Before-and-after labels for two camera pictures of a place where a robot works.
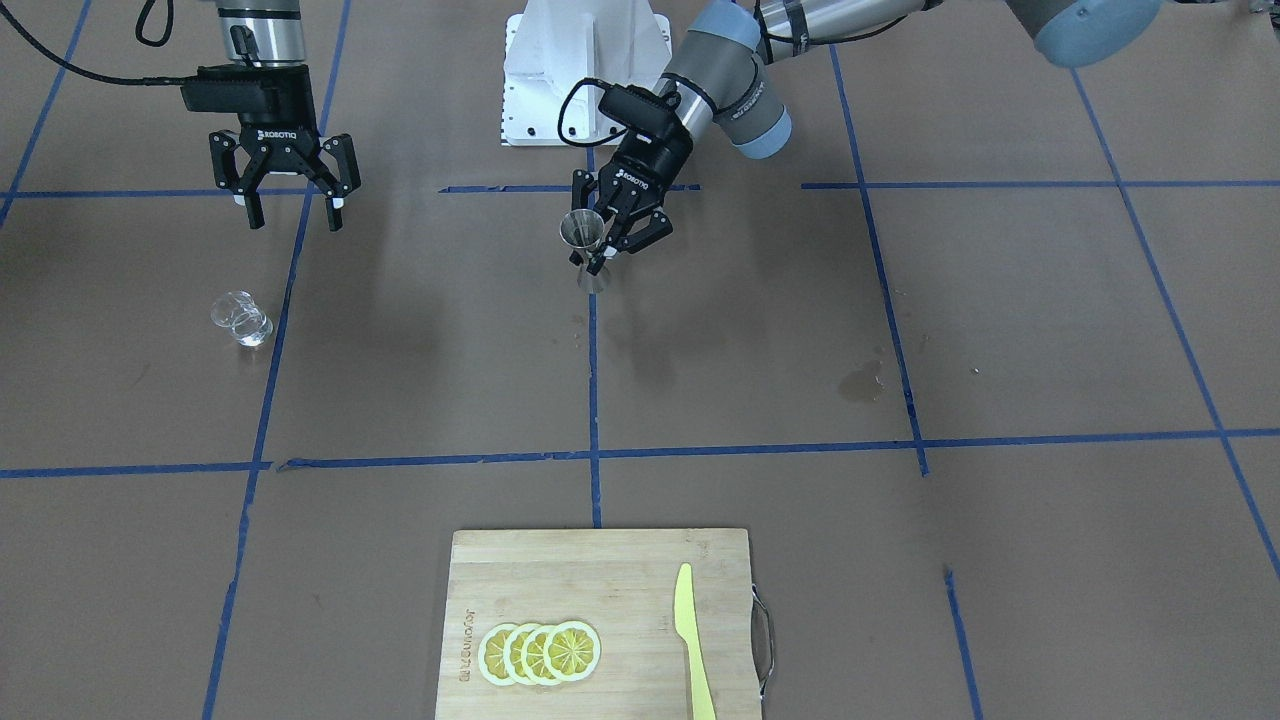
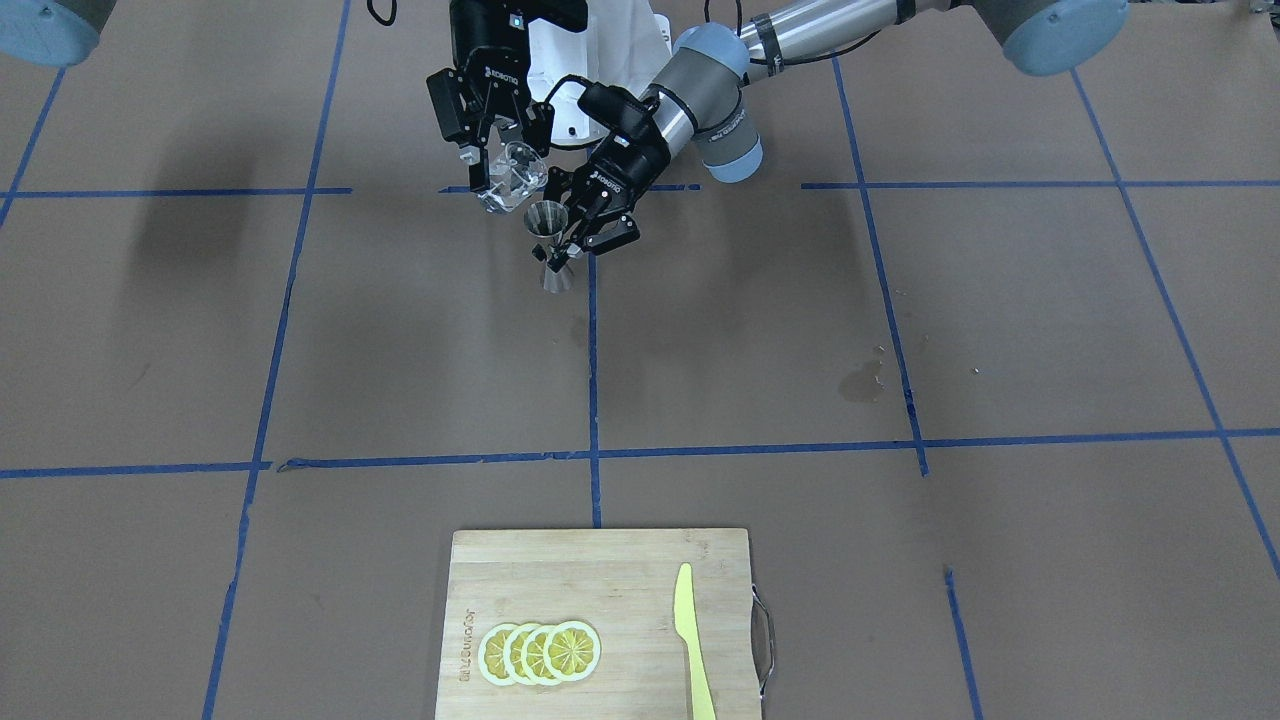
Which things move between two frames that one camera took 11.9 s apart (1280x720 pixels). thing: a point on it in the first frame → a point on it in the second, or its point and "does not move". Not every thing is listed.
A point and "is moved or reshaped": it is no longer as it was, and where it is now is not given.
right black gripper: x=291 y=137 → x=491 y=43
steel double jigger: x=584 y=229 is moved or reshaped
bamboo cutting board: x=622 y=583 does not move
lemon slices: x=572 y=651 does not move
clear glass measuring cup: x=238 y=311 → x=517 y=171
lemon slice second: x=513 y=654 does not move
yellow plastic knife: x=684 y=623 does not move
